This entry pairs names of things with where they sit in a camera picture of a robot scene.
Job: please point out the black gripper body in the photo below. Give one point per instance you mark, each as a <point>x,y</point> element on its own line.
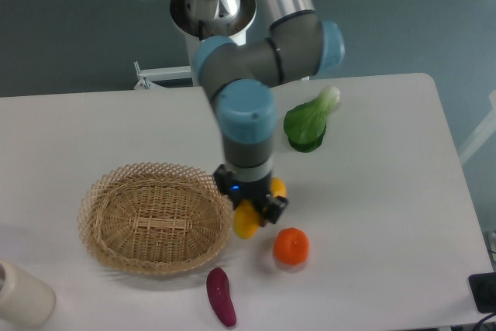
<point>255,191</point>

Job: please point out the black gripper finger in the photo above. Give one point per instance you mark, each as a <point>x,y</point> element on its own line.
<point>228,185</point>
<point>272,208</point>

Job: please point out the yellow mango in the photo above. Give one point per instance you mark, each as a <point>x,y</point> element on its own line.
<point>247,219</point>

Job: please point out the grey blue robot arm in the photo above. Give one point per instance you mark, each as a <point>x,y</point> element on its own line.
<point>237,78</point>

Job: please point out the woven wicker basket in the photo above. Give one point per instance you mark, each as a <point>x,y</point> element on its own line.
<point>155,219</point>

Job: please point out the orange tangerine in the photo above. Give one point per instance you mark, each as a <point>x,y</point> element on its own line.
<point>291,246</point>

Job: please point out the green bok choy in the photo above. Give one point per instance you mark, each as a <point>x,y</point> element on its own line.
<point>305,124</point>

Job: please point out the purple sweet potato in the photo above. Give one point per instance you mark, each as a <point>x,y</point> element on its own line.
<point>218,292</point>

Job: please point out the black device at edge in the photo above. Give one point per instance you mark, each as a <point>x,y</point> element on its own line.
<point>482,287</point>

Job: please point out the cream cylindrical container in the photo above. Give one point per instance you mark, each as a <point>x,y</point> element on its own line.
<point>26,301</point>

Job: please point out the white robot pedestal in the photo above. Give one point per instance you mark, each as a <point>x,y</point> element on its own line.
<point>197,20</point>

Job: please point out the white table leg frame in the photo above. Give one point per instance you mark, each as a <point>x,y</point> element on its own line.
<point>483,131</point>

